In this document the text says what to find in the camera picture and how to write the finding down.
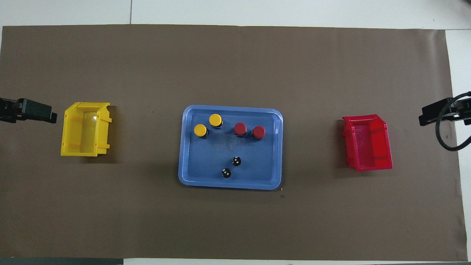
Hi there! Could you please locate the blue plastic tray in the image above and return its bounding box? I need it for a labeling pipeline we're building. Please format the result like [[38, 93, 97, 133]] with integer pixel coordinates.
[[178, 105, 284, 190]]

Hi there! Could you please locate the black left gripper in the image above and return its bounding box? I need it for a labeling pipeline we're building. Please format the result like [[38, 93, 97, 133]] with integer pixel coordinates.
[[0, 98, 58, 124]]

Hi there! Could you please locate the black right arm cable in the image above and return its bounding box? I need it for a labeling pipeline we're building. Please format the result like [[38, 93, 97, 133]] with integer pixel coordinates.
[[435, 91, 471, 152]]

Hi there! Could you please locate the yellow plastic storage bin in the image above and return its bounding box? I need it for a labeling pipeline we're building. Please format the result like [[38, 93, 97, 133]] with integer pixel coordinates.
[[60, 102, 112, 157]]

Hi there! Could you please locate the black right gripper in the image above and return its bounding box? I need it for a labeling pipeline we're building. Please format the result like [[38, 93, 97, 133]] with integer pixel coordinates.
[[418, 96, 471, 127]]

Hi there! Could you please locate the red plastic storage bin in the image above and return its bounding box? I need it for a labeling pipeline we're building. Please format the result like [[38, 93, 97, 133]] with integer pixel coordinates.
[[342, 114, 393, 172]]

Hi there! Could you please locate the brown paper table mat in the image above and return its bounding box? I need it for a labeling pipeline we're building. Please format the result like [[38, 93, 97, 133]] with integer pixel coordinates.
[[0, 24, 468, 261]]

